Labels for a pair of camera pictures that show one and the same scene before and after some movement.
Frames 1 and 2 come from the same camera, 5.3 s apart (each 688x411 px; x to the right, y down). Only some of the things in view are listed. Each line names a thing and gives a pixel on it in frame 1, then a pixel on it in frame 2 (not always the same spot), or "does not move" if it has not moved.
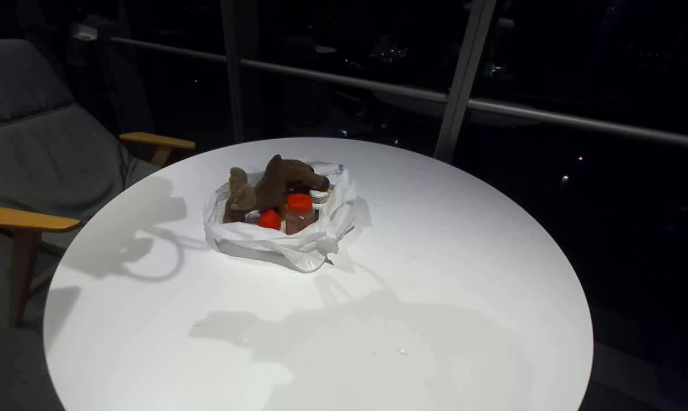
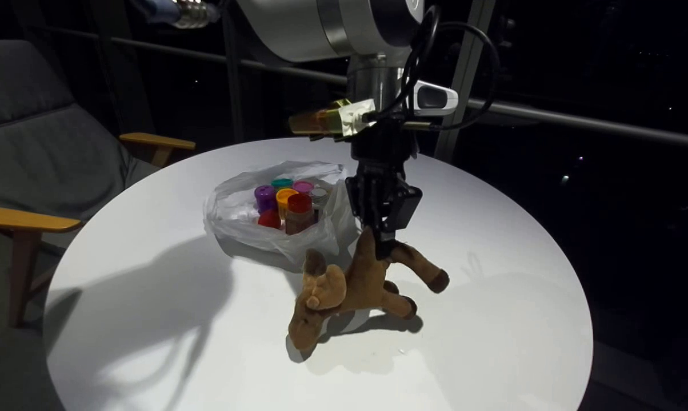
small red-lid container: x=271 y=219 does not move
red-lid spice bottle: x=300 y=214 does not move
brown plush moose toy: x=271 y=191 → x=357 y=295
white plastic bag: x=300 y=253 does not move
